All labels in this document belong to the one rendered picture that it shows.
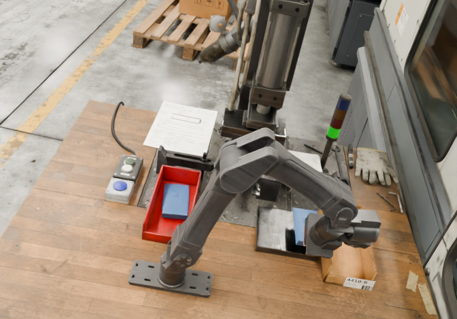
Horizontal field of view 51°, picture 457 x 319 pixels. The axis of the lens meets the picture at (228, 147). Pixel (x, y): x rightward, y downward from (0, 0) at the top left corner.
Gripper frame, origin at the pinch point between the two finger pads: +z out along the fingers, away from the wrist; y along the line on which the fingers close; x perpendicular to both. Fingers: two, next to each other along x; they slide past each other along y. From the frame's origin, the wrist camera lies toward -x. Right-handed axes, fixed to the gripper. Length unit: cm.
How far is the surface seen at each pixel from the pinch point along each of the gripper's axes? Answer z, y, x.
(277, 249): 6.1, -1.3, 7.0
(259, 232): 8.6, 3.1, 12.0
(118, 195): 11, 8, 52
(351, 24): 200, 254, -81
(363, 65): 112, 144, -58
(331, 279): 2.9, -7.8, -7.0
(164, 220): 10.7, 2.8, 38.4
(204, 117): 38, 52, 32
